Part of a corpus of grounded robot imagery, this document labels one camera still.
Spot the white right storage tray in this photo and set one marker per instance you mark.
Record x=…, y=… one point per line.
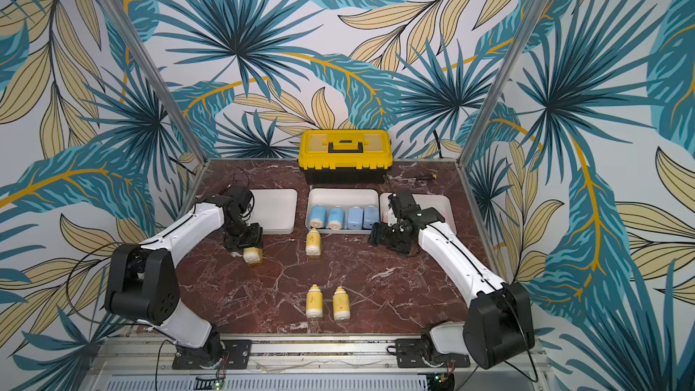
x=439, y=202

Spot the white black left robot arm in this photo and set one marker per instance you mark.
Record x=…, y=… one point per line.
x=143, y=285

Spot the white middle storage tray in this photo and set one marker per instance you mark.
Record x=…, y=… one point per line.
x=344, y=198

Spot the blue pencil sharpener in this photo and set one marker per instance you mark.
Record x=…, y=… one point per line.
x=371, y=216
x=355, y=218
x=336, y=218
x=318, y=217

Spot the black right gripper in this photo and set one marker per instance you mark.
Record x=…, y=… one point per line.
x=388, y=235

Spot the yellow pencil sharpener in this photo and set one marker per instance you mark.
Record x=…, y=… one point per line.
x=313, y=243
x=341, y=305
x=253, y=256
x=314, y=303

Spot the white left storage tray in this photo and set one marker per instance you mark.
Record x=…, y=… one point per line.
x=274, y=210

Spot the black yellow screwdriver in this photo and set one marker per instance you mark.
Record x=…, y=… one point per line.
x=426, y=178

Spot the blue pencil sharpener bottom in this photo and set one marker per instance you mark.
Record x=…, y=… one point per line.
x=355, y=218

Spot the white storage tray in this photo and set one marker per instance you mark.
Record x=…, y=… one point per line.
x=439, y=202
x=344, y=198
x=274, y=210

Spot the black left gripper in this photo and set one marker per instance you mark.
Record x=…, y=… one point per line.
x=255, y=239

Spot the yellow black toolbox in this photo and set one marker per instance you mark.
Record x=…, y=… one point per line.
x=344, y=157

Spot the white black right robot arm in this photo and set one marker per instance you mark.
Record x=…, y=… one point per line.
x=499, y=323

